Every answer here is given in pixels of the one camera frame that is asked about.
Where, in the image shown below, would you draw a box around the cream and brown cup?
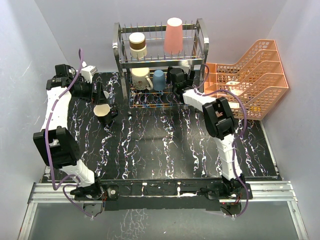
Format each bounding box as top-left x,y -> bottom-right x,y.
129,32 -> 148,59

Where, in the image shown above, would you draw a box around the orange plastic file organizer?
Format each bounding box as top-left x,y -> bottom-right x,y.
203,39 -> 289,120

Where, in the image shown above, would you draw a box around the items in organizer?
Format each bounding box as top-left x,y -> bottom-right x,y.
217,80 -> 261,113

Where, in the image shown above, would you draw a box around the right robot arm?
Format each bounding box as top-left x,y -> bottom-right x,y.
166,66 -> 250,202

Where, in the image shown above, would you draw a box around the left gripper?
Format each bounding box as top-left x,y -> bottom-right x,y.
72,77 -> 108,106

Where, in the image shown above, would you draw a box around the grey-blue mug with handle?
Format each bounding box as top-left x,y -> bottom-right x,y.
100,90 -> 110,105

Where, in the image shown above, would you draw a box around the cream ceramic mug green inside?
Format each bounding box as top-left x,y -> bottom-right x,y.
131,67 -> 154,91

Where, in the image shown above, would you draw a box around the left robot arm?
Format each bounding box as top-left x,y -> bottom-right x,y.
33,64 -> 107,200

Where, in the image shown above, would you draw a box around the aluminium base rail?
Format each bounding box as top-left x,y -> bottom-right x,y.
18,177 -> 309,240

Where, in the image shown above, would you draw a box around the light blue plastic cup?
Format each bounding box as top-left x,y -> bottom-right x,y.
152,69 -> 166,91

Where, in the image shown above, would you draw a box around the black mug white inside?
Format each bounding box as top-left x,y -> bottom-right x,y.
93,104 -> 118,126

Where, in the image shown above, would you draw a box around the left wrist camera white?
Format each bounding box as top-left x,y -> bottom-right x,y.
80,65 -> 98,84

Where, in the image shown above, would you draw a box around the tall pink plastic cup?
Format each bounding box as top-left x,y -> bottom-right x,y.
164,17 -> 183,55

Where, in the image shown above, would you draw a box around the steel two-tier dish rack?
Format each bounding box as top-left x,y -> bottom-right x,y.
112,18 -> 209,109

